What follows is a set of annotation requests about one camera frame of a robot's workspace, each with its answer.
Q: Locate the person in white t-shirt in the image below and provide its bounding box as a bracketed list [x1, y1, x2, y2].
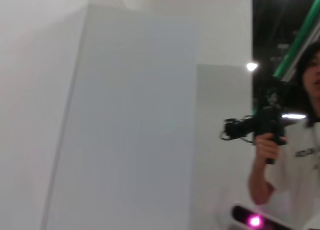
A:
[249, 41, 320, 230]

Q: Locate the green ceiling pipe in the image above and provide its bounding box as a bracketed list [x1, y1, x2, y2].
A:
[271, 0, 320, 79]

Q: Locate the black device with pink light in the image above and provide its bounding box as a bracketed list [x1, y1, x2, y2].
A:
[230, 204, 285, 230]

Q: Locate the bright ceiling lamp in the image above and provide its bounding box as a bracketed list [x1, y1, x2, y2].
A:
[245, 61, 259, 72]

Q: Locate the person's bare forearm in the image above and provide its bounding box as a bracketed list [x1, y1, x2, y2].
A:
[247, 154, 278, 206]

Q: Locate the black handheld controller device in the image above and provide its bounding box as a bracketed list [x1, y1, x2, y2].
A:
[219, 76, 308, 165]

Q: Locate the person's bare hand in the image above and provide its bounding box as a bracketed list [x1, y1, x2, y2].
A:
[254, 133, 288, 164]

